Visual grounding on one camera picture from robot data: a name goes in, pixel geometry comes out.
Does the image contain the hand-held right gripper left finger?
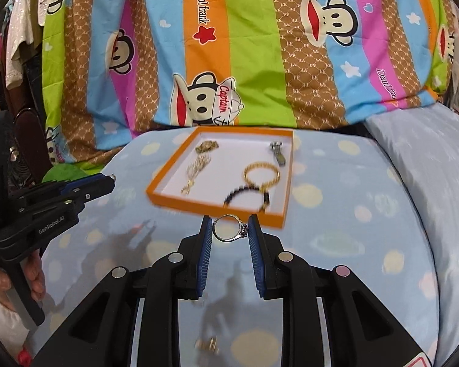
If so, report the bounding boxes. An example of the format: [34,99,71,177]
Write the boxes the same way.
[48,216,214,367]

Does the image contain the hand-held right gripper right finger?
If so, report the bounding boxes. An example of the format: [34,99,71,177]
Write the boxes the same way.
[247,214,437,367]

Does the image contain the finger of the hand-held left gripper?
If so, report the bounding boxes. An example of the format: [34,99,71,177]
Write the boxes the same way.
[9,173,116,200]
[18,194,90,215]

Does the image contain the silver ring with stones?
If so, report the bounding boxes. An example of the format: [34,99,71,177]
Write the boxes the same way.
[213,214,249,243]

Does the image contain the black bead bracelet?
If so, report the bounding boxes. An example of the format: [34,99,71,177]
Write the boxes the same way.
[224,184,271,213]

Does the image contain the gold chain bangle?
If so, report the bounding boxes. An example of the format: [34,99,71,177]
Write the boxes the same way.
[244,162,281,192]

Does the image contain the orange cardboard box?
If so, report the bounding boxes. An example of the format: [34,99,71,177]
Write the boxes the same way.
[145,127,294,231]

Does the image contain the silver wristwatch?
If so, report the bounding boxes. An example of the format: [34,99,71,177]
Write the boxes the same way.
[268,141,287,167]

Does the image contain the gold wristwatch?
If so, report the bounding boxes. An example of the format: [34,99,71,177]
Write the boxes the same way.
[181,141,219,195]

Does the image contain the person's left hand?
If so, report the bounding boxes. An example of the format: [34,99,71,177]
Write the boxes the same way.
[0,252,47,314]

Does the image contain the green round cushion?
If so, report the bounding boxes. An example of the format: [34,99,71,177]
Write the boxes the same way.
[42,165,85,184]

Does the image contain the dark brown rounded board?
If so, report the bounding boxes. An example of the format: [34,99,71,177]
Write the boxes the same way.
[14,109,51,185]

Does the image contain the gold hoop earring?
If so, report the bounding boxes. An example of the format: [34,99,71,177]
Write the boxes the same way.
[194,337,220,354]

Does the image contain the row of hanging clothes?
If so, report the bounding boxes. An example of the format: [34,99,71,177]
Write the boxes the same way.
[0,0,64,123]

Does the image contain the light blue planet bedsheet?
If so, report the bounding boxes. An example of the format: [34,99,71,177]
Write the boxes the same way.
[34,126,444,367]

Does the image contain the white plastic bag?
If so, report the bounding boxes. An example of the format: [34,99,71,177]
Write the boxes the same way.
[0,298,28,354]

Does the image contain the light blue pillow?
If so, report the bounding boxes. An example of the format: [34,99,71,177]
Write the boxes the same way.
[363,101,459,367]

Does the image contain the striped cartoon monkey blanket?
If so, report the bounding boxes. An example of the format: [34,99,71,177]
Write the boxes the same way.
[38,0,457,154]

